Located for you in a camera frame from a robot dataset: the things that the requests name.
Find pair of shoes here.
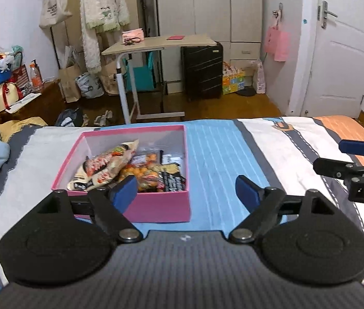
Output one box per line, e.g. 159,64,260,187
93,111,113,126

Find white door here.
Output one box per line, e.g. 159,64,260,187
301,0,364,118

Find wooden nightstand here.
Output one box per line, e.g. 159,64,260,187
0,80,67,126

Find cream gift box red ribbon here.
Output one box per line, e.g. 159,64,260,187
0,82,23,111

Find black and beige snack packet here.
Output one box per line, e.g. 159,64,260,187
159,170,187,193

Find pink paper bag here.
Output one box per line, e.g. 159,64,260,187
264,26,290,62

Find brown paper bag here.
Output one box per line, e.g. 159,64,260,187
59,64,82,103

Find teal shopping bag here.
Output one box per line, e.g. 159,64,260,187
127,53,155,92

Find white papers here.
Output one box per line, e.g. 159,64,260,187
6,93,42,114

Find dark bag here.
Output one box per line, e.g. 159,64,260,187
55,109,82,127

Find red patterned bag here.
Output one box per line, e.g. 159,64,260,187
11,64,31,91

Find metal door handle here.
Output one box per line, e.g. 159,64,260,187
317,2,338,28

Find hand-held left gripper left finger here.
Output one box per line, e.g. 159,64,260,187
37,175,144,244

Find pink tissue pack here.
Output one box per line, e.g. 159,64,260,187
122,28,144,45

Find pink cardboard box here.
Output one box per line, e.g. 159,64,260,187
51,125,191,223

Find beige noodle bag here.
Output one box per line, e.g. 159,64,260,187
68,139,139,191

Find canvas tote bag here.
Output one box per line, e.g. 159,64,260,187
39,0,72,29

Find white fluffy coat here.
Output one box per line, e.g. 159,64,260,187
80,0,130,74

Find black suitcase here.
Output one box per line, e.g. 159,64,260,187
181,42,224,101

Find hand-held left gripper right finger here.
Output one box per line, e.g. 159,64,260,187
229,175,335,244

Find wooden overbed table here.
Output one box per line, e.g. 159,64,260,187
101,34,218,124

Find white and pink bag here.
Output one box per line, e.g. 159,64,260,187
253,61,267,95

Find colourful gift bag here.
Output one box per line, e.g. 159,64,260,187
222,62,246,95

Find white plastic bag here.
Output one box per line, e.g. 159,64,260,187
76,72,104,99

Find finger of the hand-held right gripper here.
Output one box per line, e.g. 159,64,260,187
338,137,364,161
313,158,364,181

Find orange drink bottle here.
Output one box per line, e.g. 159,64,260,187
29,64,44,92

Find white wardrobe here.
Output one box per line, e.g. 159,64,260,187
154,0,263,94

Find yellow cloth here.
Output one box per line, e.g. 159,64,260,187
2,118,47,142

